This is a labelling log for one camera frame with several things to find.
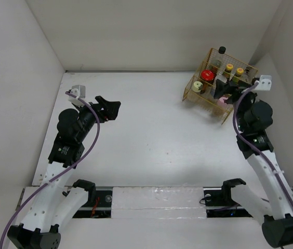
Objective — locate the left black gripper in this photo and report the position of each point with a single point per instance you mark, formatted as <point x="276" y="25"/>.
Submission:
<point x="112" y="108"/>

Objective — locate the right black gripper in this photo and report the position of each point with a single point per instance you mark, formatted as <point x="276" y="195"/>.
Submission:
<point x="221" y="88"/>

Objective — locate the silver-cap blue-label shaker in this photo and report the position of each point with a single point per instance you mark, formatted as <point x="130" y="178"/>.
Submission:
<point x="214" y="85"/>

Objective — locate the yellow-cap sauce bottle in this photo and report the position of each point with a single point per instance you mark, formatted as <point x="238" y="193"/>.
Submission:
<point x="237" y="75"/>
<point x="227" y="71"/>

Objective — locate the yellow-cap sauce bottle front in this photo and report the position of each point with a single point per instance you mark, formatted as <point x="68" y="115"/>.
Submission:
<point x="237" y="75"/>

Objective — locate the pink-cap spice jar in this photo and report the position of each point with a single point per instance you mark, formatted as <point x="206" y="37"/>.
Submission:
<point x="221" y="106"/>

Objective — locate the red-cap dark sauce jar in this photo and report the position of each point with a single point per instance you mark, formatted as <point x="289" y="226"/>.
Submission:
<point x="207" y="78"/>

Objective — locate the tall black-cap glass bottle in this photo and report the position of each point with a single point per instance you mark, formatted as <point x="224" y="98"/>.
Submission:
<point x="217" y="60"/>

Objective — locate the yellow-cap beige jar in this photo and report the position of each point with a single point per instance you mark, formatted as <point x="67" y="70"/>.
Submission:
<point x="197" y="86"/>

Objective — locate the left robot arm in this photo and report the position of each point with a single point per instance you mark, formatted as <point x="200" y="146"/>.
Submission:
<point x="52" y="208"/>

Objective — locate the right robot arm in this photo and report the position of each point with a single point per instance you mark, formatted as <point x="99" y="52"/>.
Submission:
<point x="275" y="214"/>

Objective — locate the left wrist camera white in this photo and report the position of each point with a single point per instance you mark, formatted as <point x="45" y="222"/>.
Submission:
<point x="75" y="93"/>

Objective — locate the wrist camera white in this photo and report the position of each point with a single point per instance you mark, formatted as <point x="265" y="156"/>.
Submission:
<point x="75" y="93"/>
<point x="262" y="83"/>

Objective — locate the yellow wire basket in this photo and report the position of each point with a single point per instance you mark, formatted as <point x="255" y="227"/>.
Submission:
<point x="206" y="101"/>

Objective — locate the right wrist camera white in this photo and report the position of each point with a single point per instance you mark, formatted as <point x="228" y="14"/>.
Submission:
<point x="262" y="83"/>

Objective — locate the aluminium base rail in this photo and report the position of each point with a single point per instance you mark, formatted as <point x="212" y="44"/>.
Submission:
<point x="183" y="202"/>

